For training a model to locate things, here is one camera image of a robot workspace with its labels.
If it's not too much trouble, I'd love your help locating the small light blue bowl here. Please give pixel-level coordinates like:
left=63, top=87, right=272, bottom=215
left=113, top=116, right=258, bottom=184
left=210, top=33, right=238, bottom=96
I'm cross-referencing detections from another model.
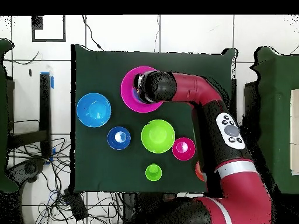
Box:
left=132, top=87, right=144, bottom=104

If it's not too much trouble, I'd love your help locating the large pink bowl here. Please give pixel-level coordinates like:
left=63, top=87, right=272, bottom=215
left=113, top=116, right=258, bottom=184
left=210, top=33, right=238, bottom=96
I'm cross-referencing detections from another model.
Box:
left=120, top=66, right=164, bottom=114

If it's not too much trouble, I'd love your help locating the large light blue bowl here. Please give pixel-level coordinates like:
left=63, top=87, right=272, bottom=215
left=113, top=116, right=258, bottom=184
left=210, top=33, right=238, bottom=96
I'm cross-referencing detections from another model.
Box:
left=76, top=92, right=112, bottom=128

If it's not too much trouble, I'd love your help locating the lime green bowl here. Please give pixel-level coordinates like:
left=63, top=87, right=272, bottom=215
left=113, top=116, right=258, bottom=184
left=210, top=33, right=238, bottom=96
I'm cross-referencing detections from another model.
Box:
left=141, top=119, right=176, bottom=154

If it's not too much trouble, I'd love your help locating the dark blue bowl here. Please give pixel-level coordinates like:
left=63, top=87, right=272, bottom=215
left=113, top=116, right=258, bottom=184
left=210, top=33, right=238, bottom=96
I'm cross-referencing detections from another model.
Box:
left=107, top=126, right=131, bottom=151

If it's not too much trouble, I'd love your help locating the small pink bowl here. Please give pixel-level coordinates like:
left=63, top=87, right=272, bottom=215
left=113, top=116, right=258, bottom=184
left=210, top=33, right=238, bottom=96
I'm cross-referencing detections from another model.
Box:
left=172, top=136, right=196, bottom=162

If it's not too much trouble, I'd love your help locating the dark green tablecloth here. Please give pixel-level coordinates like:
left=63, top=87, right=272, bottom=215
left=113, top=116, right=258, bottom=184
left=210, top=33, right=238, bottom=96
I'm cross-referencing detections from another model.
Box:
left=70, top=44, right=238, bottom=195

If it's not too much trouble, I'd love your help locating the green cup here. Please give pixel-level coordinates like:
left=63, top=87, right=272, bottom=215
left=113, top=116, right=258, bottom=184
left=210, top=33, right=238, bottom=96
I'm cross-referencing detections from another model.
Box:
left=145, top=163, right=163, bottom=182

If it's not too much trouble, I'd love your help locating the black stand with blue tape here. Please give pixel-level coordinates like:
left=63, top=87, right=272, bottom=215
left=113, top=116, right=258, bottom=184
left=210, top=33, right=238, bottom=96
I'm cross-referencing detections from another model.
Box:
left=6, top=71, right=55, bottom=165

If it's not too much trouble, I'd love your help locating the orange bowl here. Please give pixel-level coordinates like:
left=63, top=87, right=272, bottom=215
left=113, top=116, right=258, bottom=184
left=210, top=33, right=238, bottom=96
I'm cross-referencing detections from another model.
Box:
left=195, top=160, right=207, bottom=183

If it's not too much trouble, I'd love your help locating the black power brick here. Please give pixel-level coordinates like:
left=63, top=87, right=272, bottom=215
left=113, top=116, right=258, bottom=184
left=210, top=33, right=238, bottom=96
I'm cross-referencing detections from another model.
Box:
left=64, top=188, right=89, bottom=221

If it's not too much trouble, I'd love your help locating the green cloth covered side table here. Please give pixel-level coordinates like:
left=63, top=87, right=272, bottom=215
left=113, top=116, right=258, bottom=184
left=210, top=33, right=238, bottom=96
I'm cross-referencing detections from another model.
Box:
left=249, top=46, right=299, bottom=194
left=0, top=38, right=19, bottom=194

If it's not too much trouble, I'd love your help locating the black floor cable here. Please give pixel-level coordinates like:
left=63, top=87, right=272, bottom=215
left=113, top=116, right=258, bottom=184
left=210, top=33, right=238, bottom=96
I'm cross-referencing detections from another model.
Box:
left=81, top=15, right=105, bottom=51

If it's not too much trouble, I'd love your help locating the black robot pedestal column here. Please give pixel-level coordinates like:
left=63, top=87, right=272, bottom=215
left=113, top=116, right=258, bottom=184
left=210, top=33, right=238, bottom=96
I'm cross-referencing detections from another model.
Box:
left=122, top=192, right=178, bottom=224

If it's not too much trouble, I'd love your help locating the tangle of black cables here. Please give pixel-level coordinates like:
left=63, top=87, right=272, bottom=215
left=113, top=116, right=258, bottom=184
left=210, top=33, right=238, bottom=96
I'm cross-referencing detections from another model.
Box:
left=9, top=137, right=123, bottom=224

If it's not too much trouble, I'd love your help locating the black pedestal foot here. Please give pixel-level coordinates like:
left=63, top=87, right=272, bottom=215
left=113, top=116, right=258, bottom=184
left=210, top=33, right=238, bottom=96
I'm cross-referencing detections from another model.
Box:
left=5, top=158, right=46, bottom=185

